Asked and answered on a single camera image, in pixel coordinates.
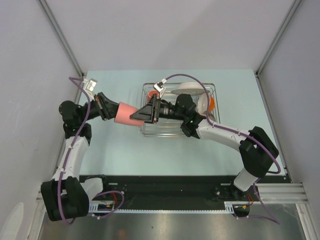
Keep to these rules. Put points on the orange mug white inside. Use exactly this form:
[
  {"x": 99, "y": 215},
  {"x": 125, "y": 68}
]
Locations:
[{"x": 151, "y": 93}]

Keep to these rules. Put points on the white ribbed plate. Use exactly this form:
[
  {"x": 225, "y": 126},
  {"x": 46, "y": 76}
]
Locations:
[{"x": 191, "y": 88}]

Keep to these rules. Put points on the white orange small bowl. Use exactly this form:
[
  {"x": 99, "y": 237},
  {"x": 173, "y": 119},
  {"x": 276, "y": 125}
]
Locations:
[{"x": 203, "y": 105}]

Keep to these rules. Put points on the green ceramic bowl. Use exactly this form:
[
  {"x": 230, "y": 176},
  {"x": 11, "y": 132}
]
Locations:
[{"x": 211, "y": 117}]

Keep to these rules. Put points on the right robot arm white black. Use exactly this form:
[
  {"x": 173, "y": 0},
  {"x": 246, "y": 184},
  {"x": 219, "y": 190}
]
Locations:
[{"x": 257, "y": 151}]

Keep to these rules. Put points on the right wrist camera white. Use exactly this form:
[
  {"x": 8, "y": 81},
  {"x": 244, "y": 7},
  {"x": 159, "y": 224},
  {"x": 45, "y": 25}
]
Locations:
[{"x": 160, "y": 87}]

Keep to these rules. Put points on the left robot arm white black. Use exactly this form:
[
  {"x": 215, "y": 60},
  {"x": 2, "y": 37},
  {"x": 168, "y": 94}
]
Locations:
[{"x": 65, "y": 196}]

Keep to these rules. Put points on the pink plastic cup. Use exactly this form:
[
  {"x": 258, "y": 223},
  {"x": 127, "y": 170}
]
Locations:
[{"x": 123, "y": 115}]

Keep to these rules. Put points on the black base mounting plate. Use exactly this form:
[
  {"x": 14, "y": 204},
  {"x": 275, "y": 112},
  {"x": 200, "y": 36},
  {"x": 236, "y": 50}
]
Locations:
[{"x": 172, "y": 193}]

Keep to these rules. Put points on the left aluminium frame post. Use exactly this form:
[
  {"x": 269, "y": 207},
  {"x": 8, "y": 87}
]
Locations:
[{"x": 49, "y": 15}]

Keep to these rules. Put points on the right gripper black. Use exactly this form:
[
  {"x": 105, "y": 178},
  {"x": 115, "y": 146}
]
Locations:
[{"x": 147, "y": 114}]

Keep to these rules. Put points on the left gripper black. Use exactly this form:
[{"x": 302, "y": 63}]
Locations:
[{"x": 107, "y": 108}]

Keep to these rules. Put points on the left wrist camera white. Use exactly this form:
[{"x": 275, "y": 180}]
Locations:
[{"x": 89, "y": 86}]

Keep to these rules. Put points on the aluminium frame post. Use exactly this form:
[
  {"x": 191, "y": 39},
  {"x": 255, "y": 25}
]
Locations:
[
  {"x": 279, "y": 35},
  {"x": 49, "y": 15}
]

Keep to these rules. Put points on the right aluminium frame post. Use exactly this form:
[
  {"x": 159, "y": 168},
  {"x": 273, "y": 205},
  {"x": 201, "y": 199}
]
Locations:
[{"x": 279, "y": 35}]

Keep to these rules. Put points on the metal wire dish rack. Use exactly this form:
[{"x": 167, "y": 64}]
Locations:
[{"x": 170, "y": 127}]

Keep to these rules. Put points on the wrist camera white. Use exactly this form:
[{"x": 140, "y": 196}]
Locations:
[
  {"x": 160, "y": 87},
  {"x": 89, "y": 86}
]

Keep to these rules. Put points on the white slotted cable duct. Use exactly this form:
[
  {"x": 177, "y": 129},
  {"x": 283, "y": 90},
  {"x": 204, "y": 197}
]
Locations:
[{"x": 93, "y": 210}]

